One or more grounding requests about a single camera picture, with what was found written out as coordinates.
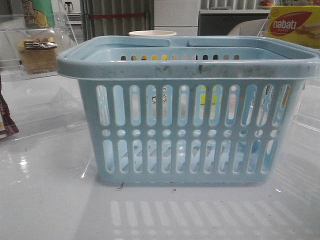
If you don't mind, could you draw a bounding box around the packaged bread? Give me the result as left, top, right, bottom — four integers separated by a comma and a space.
17, 36, 58, 75

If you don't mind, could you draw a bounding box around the light blue plastic basket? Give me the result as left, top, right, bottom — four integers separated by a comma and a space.
56, 35, 320, 185

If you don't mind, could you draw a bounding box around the colourful puzzle cube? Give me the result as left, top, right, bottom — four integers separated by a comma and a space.
199, 85, 223, 106

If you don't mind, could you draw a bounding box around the white cabinet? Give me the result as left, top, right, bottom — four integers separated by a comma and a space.
153, 0, 200, 36

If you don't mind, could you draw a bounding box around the red barrier belt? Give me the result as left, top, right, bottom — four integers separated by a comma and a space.
89, 12, 147, 19

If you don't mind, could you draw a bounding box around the clear acrylic left shelf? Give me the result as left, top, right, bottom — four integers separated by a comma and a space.
0, 12, 86, 148

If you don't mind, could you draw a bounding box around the clear acrylic display shelf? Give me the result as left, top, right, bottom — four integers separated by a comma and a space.
258, 16, 320, 132

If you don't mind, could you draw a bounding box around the brown snack packet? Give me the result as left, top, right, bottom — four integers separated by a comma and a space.
0, 83, 19, 140

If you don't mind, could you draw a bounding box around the fruit plate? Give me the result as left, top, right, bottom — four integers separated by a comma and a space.
259, 0, 274, 8

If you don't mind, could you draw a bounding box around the green yellow snack bag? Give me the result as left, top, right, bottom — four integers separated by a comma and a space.
20, 0, 55, 29

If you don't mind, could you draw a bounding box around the yellow nabati wafer box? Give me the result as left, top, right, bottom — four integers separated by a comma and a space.
263, 5, 320, 49

